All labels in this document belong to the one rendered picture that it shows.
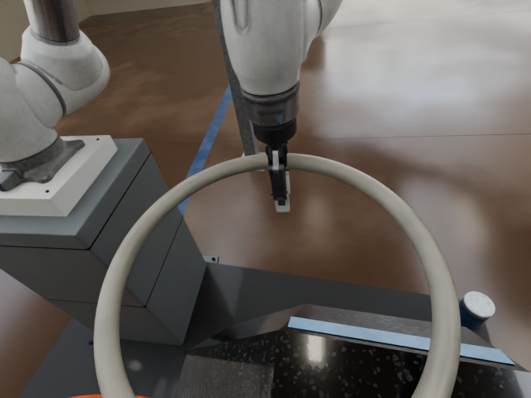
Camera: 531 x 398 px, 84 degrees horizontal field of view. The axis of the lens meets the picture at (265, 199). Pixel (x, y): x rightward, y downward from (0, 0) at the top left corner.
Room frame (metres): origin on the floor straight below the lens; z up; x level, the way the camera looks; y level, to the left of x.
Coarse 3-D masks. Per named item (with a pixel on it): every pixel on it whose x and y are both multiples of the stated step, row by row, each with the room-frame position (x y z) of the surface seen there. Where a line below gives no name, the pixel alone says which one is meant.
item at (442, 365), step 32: (256, 160) 0.44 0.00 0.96; (288, 160) 0.43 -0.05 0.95; (320, 160) 0.41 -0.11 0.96; (192, 192) 0.40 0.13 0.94; (384, 192) 0.31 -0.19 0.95; (416, 224) 0.25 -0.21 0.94; (128, 256) 0.28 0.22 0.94; (448, 288) 0.15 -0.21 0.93; (96, 320) 0.19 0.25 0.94; (448, 320) 0.11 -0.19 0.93; (96, 352) 0.15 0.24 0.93; (448, 352) 0.08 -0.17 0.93; (128, 384) 0.11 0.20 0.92; (448, 384) 0.05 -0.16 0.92
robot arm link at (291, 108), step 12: (252, 96) 0.40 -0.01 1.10; (264, 96) 0.39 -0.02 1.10; (276, 96) 0.39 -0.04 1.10; (288, 96) 0.39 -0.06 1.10; (252, 108) 0.40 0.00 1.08; (264, 108) 0.39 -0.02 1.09; (276, 108) 0.39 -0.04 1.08; (288, 108) 0.39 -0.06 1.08; (252, 120) 0.41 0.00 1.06; (264, 120) 0.40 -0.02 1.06; (276, 120) 0.39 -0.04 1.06; (288, 120) 0.39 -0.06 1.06
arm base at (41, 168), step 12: (60, 144) 0.73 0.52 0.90; (72, 144) 0.76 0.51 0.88; (84, 144) 0.77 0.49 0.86; (36, 156) 0.66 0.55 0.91; (48, 156) 0.68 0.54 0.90; (60, 156) 0.70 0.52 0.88; (0, 168) 0.68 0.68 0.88; (12, 168) 0.64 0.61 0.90; (24, 168) 0.64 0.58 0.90; (36, 168) 0.65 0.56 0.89; (48, 168) 0.65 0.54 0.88; (0, 180) 0.61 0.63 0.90; (12, 180) 0.62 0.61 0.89; (24, 180) 0.63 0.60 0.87; (36, 180) 0.62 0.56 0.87; (48, 180) 0.62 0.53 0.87
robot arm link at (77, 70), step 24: (24, 0) 0.83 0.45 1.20; (48, 0) 0.81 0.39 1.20; (72, 0) 0.85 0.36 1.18; (48, 24) 0.82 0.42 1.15; (72, 24) 0.84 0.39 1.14; (24, 48) 0.83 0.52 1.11; (48, 48) 0.81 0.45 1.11; (72, 48) 0.83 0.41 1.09; (96, 48) 0.96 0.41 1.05; (48, 72) 0.80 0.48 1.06; (72, 72) 0.82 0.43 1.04; (96, 72) 0.89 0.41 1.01; (72, 96) 0.81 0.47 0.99; (96, 96) 0.90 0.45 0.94
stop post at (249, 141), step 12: (216, 0) 1.62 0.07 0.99; (216, 12) 1.63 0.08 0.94; (228, 60) 1.62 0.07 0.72; (228, 72) 1.63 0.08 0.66; (240, 96) 1.61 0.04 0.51; (240, 108) 1.62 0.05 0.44; (240, 120) 1.62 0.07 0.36; (240, 132) 1.63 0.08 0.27; (252, 132) 1.62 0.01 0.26; (252, 144) 1.61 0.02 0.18
